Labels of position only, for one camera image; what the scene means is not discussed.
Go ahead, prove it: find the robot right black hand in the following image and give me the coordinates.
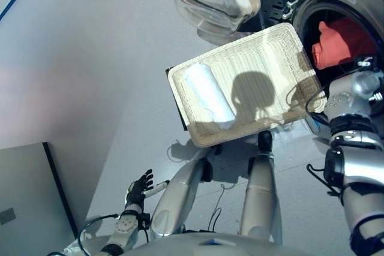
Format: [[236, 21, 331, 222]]
[[350, 54, 380, 73]]

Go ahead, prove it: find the robot left black hand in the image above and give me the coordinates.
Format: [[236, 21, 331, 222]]
[[125, 169, 170, 207]]

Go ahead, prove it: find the red cloth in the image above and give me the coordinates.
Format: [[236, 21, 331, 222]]
[[311, 20, 379, 71]]

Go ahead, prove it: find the white cloth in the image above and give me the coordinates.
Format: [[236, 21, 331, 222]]
[[182, 62, 236, 131]]

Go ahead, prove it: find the robot left silver leg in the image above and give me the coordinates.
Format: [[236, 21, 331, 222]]
[[149, 147, 214, 237]]

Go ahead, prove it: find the robot silver leg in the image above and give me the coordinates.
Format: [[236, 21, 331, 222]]
[[149, 147, 214, 237], [239, 131, 283, 243]]

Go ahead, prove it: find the grey panel with black edge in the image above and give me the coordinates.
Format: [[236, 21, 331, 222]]
[[0, 141, 79, 256]]

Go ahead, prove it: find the cream wicker basket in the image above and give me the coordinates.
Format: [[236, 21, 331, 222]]
[[167, 23, 328, 149]]

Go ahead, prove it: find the robot grey torso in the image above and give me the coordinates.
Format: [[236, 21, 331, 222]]
[[124, 230, 358, 256]]

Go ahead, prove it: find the robot right silver leg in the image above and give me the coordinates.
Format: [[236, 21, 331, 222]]
[[239, 131, 283, 243]]

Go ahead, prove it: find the round glass washer door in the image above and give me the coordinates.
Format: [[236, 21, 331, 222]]
[[158, 0, 284, 40]]

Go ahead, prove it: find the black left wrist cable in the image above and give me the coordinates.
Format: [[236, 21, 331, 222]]
[[47, 213, 151, 256]]

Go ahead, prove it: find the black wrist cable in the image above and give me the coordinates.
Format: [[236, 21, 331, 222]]
[[286, 83, 328, 119], [47, 213, 151, 256]]

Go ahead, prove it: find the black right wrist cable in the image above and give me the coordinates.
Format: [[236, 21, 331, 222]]
[[286, 83, 328, 119]]

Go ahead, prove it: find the thin cable on floor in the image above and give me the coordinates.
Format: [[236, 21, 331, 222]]
[[208, 183, 232, 233]]

